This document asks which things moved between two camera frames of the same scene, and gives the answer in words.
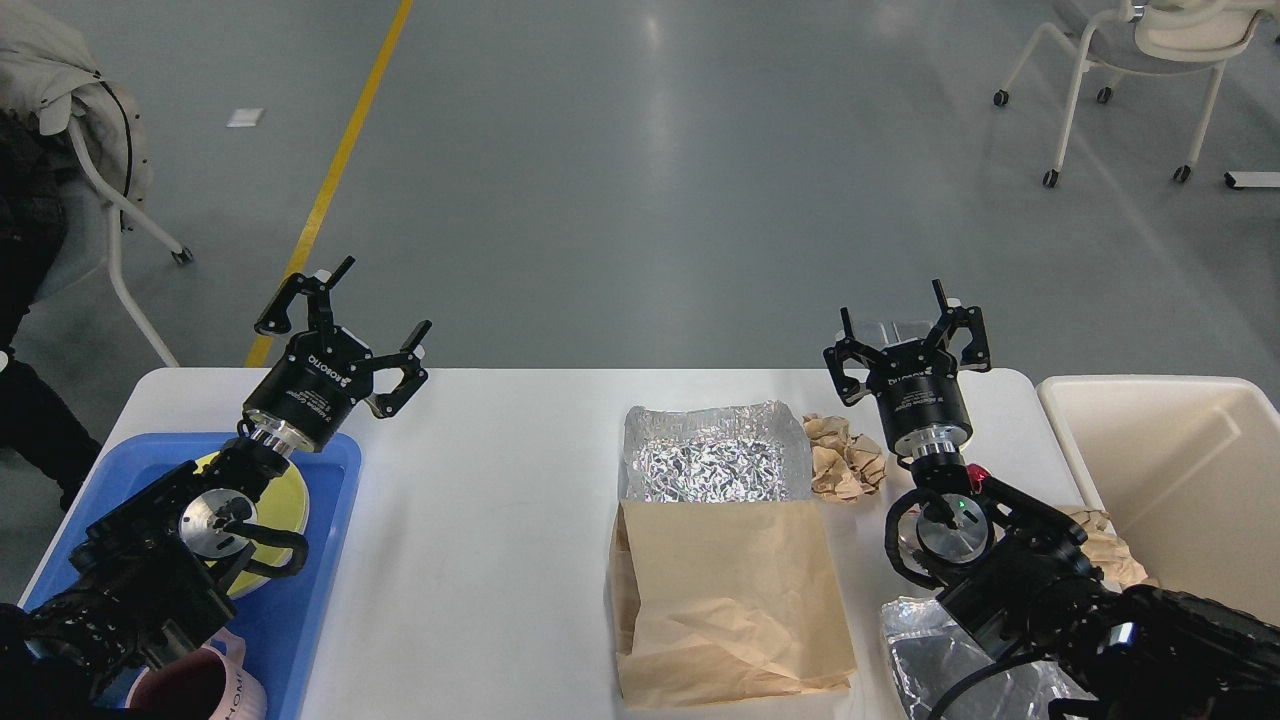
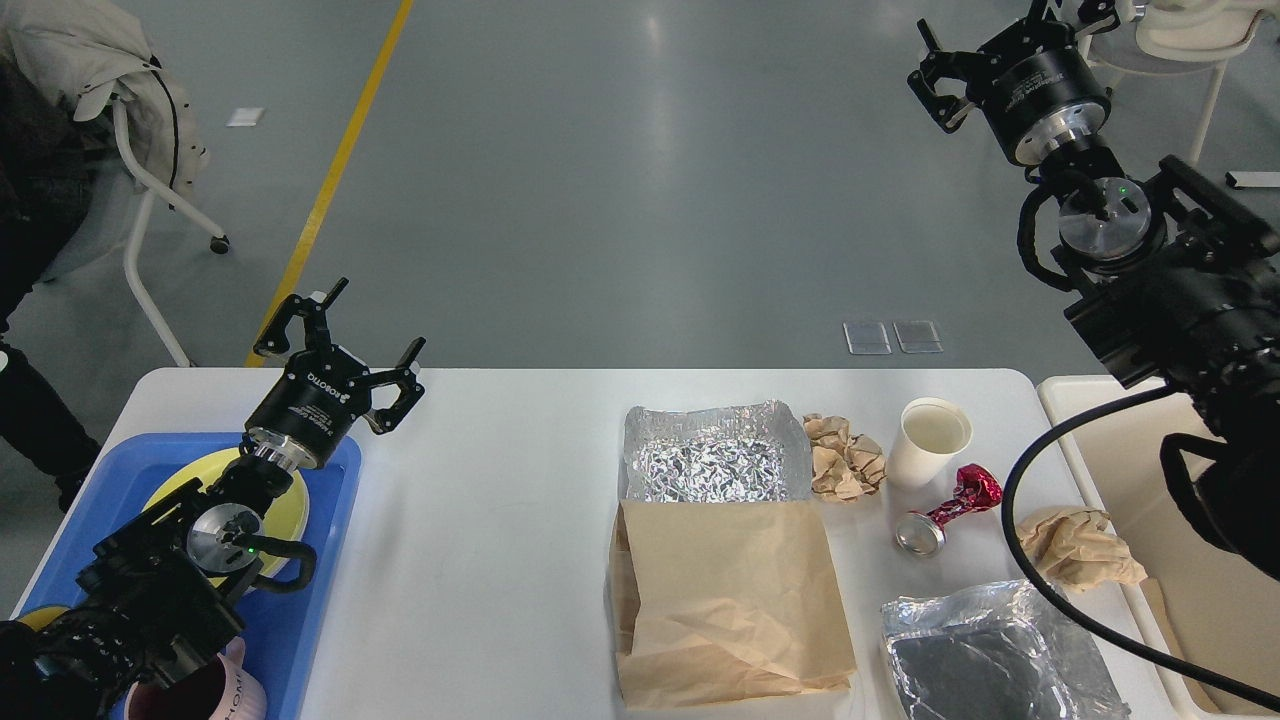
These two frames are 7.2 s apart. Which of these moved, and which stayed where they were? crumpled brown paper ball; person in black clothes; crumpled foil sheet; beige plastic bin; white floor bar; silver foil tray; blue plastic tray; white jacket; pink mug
Moved: white jacket
Stayed: silver foil tray; crumpled foil sheet; beige plastic bin; crumpled brown paper ball; white floor bar; pink mug; blue plastic tray; person in black clothes
